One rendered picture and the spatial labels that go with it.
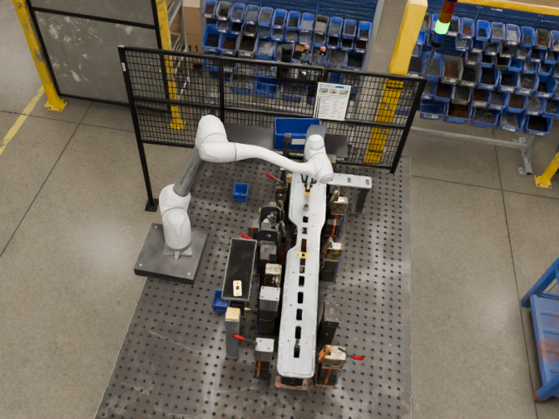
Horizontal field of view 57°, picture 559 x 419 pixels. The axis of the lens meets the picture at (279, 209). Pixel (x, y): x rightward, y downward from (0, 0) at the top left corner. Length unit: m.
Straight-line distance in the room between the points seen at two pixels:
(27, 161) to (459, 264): 3.82
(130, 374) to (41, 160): 2.62
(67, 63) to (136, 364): 3.03
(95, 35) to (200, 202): 1.92
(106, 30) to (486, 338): 3.85
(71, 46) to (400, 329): 3.58
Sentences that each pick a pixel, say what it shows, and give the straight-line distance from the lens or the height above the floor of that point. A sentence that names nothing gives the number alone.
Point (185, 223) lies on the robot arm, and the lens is 3.10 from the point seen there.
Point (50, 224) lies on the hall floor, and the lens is 4.58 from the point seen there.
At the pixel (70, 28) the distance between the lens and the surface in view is 4.92.
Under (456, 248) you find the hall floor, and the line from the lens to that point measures 4.56.
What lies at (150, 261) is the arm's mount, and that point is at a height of 0.77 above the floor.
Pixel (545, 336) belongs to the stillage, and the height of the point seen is 0.16.
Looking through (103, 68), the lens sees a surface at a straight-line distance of 5.03.
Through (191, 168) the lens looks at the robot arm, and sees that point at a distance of 3.04.
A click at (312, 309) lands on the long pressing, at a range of 2.80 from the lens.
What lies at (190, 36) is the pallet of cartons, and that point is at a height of 0.41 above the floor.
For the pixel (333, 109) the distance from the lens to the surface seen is 3.49.
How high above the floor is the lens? 3.46
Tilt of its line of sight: 51 degrees down
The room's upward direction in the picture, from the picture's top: 6 degrees clockwise
